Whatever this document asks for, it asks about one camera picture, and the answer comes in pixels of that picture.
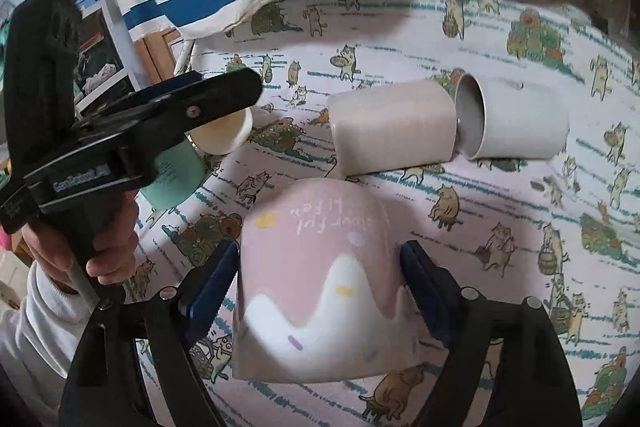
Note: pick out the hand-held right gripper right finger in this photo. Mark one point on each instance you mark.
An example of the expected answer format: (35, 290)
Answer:
(421, 278)

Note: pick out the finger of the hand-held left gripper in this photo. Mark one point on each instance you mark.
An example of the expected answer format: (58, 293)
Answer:
(172, 83)
(192, 111)

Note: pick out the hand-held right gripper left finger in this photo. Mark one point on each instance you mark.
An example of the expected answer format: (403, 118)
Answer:
(215, 288)

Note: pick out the pink and white cup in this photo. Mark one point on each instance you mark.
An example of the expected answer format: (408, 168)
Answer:
(315, 287)

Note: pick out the person's left forearm white sleeve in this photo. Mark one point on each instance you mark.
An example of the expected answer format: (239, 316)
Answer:
(35, 337)

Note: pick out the cream cup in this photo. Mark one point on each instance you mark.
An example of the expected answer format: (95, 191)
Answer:
(225, 134)

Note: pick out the mint green cup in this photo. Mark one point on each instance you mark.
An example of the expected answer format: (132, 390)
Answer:
(172, 179)

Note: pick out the beige cup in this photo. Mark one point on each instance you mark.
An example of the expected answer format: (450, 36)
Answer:
(395, 129)

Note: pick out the grey cup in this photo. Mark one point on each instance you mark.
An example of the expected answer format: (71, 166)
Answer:
(520, 122)

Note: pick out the person's left hand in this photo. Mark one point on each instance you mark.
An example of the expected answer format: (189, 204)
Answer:
(116, 252)

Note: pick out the wooden furniture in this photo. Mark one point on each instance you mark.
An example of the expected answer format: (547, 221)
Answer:
(160, 52)

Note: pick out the shelf with boxes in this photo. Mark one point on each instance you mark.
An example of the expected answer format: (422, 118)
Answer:
(95, 57)

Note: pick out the white pole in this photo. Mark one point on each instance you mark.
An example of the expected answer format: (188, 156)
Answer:
(117, 7)

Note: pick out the cat printed bed sheet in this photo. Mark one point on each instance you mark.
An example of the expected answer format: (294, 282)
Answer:
(500, 217)

